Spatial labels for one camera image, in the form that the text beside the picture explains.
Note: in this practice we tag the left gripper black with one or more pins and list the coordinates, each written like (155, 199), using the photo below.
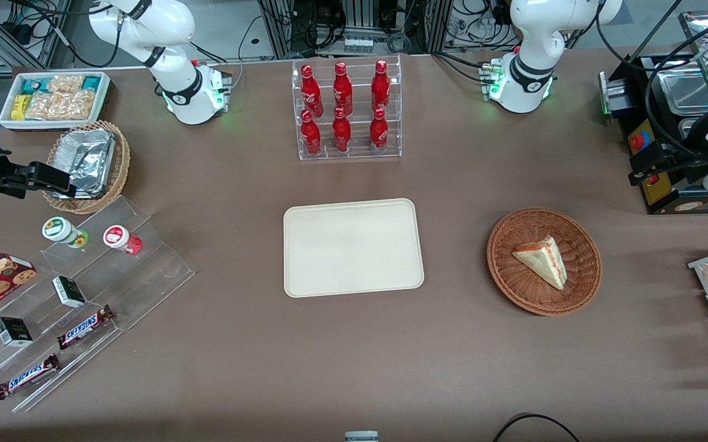
(687, 161)

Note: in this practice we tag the triangular sandwich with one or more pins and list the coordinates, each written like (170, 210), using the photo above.
(544, 261)

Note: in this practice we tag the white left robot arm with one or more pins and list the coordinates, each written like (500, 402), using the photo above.
(526, 92)

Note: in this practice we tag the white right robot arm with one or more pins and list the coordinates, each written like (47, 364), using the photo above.
(176, 92)

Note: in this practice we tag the tan wicker basket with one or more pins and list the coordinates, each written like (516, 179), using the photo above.
(119, 166)

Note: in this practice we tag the brown wicker basket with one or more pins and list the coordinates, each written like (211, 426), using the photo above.
(513, 276)

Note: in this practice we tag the beige plastic tray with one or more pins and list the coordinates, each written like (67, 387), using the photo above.
(353, 247)

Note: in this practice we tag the red emergency stop button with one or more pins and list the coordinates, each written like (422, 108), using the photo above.
(638, 140)

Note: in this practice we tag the black food warmer case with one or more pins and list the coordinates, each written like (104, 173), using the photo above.
(667, 196)

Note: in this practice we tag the crumpled aluminium foil container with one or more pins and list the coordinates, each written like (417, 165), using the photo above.
(93, 169)

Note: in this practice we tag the green lid yogurt cup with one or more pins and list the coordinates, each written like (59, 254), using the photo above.
(59, 230)

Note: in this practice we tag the large clear nut bag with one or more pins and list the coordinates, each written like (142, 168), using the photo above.
(59, 106)

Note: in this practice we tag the black box with silver plate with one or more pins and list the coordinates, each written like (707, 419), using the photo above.
(615, 95)

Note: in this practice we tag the red lid yogurt cup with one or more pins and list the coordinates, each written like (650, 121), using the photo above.
(118, 237)

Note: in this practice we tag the white plastic snack bin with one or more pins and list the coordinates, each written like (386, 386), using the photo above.
(5, 118)

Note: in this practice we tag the yellow snack pack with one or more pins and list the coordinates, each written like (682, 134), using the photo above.
(19, 107)

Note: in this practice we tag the stainless steel pan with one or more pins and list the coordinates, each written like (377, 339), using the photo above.
(688, 92)

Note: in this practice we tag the small clear nut bag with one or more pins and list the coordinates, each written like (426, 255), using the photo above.
(65, 83)

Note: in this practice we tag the teal snack pack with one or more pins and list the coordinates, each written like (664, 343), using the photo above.
(91, 83)
(34, 86)

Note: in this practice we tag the small black carton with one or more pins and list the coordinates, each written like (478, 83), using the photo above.
(13, 332)
(69, 292)

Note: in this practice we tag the clear acrylic stepped display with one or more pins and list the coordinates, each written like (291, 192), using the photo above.
(145, 276)

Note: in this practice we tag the snickers chocolate bar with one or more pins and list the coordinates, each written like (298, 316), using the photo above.
(84, 327)
(26, 376)

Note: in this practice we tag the clear acrylic bottle rack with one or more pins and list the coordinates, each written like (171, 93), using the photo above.
(391, 138)

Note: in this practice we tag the red cola bottle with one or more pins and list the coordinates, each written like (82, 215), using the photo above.
(311, 136)
(311, 92)
(342, 91)
(380, 87)
(342, 134)
(378, 134)

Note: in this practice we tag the white power strip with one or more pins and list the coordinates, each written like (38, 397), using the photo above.
(358, 45)

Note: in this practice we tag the small grey device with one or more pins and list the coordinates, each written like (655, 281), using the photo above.
(361, 437)

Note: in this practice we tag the aluminium frame post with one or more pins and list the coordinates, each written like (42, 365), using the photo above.
(277, 27)
(440, 24)

